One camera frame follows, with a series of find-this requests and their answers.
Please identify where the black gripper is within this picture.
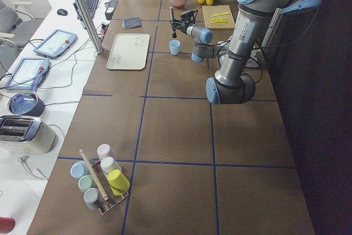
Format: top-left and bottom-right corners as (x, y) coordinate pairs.
(170, 9), (198, 34)

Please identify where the steel muddler black tip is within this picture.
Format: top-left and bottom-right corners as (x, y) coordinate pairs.
(169, 6), (177, 39)

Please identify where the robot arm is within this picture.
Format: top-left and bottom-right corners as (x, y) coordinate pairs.
(170, 0), (323, 105)

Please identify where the light blue plastic cup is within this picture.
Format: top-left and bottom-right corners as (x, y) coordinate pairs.
(169, 40), (181, 56)

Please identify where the pink cup on rack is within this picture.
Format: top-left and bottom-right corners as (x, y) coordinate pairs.
(97, 144), (117, 161)

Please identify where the white cup on rack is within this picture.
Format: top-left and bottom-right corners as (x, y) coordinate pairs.
(100, 156), (122, 177)

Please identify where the lime green cup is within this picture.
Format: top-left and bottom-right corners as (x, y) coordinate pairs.
(107, 169), (130, 195)

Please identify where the blue cup on rack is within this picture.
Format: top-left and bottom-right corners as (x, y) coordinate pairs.
(70, 160), (90, 179)

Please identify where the mint cup on rack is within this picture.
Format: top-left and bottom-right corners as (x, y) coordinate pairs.
(78, 174), (97, 193)

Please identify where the grey cup on rack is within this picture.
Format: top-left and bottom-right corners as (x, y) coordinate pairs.
(84, 188), (103, 210)

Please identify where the yellow plastic knife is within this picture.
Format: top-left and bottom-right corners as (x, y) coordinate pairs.
(211, 12), (230, 18)

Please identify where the lemon slices row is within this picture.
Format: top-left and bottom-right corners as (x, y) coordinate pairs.
(211, 18), (228, 24)

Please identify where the bamboo cutting board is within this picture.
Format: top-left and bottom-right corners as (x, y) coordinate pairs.
(202, 5), (235, 30)

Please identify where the grey folded cloth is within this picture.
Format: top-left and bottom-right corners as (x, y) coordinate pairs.
(122, 17), (141, 29)

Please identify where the cream bear serving tray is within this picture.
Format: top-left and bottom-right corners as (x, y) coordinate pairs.
(106, 33), (150, 70)

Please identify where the black box with label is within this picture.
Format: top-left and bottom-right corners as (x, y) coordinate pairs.
(105, 0), (119, 20)

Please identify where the black keyboard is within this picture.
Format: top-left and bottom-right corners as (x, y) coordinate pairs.
(84, 0), (100, 18)

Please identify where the black computer mouse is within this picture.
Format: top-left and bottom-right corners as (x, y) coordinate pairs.
(57, 9), (68, 16)

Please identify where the teach pendant far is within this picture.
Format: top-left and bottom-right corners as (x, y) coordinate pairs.
(34, 29), (77, 58)

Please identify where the teach pendant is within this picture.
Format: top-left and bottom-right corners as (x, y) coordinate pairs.
(34, 29), (77, 58)
(5, 58), (50, 92)

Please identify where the teach pendant near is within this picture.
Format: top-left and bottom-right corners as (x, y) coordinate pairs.
(5, 58), (50, 92)

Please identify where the navy pot with lid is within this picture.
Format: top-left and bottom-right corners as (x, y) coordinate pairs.
(8, 91), (45, 117)

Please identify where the cream toaster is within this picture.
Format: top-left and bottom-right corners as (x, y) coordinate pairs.
(1, 115), (56, 154)

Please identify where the aluminium frame post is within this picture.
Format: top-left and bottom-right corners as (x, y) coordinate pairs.
(75, 0), (103, 54)

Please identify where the white wire cup rack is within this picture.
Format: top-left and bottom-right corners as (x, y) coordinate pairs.
(92, 161), (129, 215)

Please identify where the wooden rack handle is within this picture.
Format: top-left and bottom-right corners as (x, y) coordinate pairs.
(79, 149), (109, 201)

